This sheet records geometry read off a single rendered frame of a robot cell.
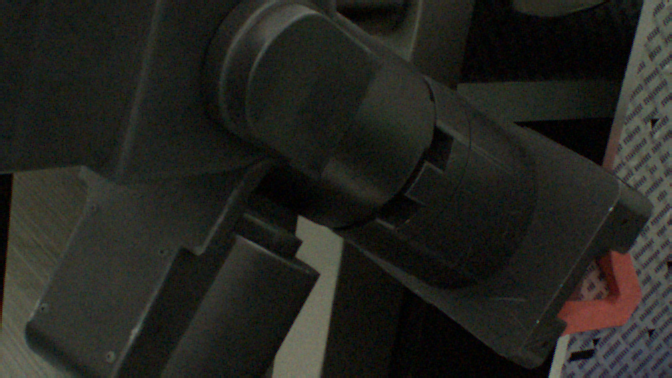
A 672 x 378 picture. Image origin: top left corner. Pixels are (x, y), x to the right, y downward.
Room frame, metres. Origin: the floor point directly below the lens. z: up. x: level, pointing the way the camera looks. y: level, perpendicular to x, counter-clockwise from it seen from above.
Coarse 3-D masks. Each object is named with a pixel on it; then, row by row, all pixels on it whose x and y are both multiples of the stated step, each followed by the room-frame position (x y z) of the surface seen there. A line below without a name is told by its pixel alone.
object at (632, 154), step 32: (640, 32) 0.45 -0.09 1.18; (640, 64) 0.45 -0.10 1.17; (640, 96) 0.45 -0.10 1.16; (640, 128) 0.45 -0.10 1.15; (608, 160) 0.45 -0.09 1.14; (640, 160) 0.45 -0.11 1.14; (640, 192) 0.46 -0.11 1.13; (640, 256) 0.46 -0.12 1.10; (576, 288) 0.45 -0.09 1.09; (608, 288) 0.46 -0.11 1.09; (640, 288) 0.47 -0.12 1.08; (640, 320) 0.47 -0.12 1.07; (608, 352) 0.46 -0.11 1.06; (640, 352) 0.47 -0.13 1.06
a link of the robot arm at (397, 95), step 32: (352, 32) 0.36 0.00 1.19; (384, 64) 0.37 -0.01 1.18; (384, 96) 0.36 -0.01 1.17; (416, 96) 0.37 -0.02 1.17; (352, 128) 0.35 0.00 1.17; (384, 128) 0.36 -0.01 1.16; (416, 128) 0.36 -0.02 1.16; (352, 160) 0.35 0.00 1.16; (384, 160) 0.36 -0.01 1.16; (416, 160) 0.36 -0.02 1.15; (256, 192) 0.36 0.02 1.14; (288, 192) 0.35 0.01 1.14; (320, 192) 0.35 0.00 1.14; (352, 192) 0.35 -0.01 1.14; (384, 192) 0.36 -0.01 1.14; (256, 224) 0.34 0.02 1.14; (320, 224) 0.37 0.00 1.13; (288, 256) 0.35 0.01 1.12
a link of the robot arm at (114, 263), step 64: (256, 0) 0.29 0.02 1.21; (256, 64) 0.28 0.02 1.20; (320, 64) 0.30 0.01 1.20; (256, 128) 0.28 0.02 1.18; (320, 128) 0.30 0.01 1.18; (128, 192) 0.33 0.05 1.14; (192, 192) 0.32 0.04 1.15; (64, 256) 0.33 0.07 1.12; (128, 256) 0.32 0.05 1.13; (192, 256) 0.32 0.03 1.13; (256, 256) 0.33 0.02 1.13; (64, 320) 0.32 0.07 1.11; (128, 320) 0.31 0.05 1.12; (192, 320) 0.32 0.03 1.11; (256, 320) 0.33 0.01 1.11
